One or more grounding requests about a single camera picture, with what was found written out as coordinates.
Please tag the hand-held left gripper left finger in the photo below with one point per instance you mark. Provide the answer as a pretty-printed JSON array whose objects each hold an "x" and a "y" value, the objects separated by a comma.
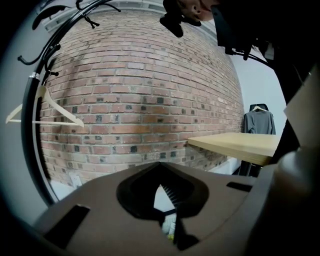
[{"x": 95, "y": 212}]

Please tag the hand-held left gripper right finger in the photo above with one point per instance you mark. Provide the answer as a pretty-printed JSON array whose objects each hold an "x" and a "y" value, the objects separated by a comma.
[{"x": 225, "y": 195}]

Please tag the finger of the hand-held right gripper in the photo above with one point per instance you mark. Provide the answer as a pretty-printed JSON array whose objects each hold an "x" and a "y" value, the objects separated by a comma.
[{"x": 285, "y": 147}]

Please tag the grey package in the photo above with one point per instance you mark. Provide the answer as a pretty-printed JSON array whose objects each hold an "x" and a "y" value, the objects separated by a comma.
[{"x": 168, "y": 221}]

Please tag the white round waste bin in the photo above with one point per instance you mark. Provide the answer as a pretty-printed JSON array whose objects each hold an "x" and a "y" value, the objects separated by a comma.
[{"x": 160, "y": 200}]

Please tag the yellow wrapper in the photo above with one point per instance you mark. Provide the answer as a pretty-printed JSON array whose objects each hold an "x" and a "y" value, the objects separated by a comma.
[{"x": 172, "y": 233}]

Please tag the person's right forearm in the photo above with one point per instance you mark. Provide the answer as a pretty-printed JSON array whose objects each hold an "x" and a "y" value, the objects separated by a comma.
[{"x": 287, "y": 82}]

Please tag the light wooden board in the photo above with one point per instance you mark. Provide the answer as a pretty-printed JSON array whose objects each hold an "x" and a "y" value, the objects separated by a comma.
[{"x": 237, "y": 143}]

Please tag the black table leg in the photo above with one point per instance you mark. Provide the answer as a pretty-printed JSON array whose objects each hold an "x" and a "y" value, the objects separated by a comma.
[{"x": 245, "y": 168}]

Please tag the grey garment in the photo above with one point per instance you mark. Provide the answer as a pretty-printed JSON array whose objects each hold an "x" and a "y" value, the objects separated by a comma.
[{"x": 260, "y": 122}]

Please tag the wooden clothes hanger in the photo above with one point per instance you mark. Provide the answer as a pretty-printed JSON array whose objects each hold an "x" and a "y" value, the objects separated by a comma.
[
  {"x": 257, "y": 108},
  {"x": 43, "y": 93}
]

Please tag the black coat rack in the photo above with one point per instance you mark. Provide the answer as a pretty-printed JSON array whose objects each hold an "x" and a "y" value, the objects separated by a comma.
[{"x": 30, "y": 130}]

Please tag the person's face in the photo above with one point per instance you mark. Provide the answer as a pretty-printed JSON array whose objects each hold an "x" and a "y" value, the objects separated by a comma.
[{"x": 205, "y": 13}]

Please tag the white wall socket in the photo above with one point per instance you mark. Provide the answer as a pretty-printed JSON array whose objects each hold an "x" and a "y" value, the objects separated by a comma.
[{"x": 75, "y": 180}]

